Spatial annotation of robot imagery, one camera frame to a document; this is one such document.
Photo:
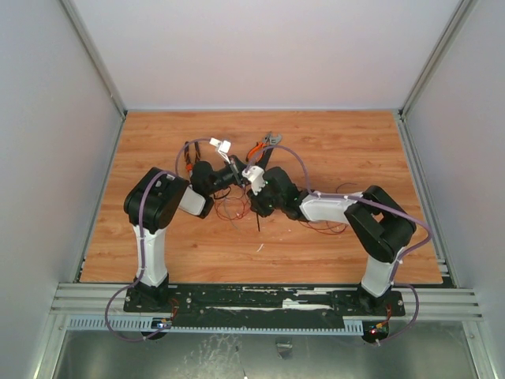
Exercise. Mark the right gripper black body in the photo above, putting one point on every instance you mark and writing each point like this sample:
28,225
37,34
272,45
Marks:
259,203

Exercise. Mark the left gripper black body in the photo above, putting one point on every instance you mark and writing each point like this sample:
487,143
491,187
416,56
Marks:
233,174

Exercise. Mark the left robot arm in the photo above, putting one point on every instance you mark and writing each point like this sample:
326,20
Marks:
151,205

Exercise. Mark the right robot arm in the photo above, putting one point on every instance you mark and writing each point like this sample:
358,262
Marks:
379,223

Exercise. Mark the small orange needle-nose pliers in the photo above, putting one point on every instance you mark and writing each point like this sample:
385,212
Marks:
259,146

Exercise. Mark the large orange black pliers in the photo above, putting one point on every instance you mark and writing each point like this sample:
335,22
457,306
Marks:
191,161

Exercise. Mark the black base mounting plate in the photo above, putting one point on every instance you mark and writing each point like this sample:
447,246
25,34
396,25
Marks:
262,306

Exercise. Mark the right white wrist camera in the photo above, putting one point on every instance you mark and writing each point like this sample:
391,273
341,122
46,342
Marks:
255,176

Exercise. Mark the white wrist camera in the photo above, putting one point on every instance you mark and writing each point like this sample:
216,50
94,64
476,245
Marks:
255,176
222,147

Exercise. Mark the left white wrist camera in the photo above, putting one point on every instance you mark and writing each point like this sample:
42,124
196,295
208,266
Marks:
222,147

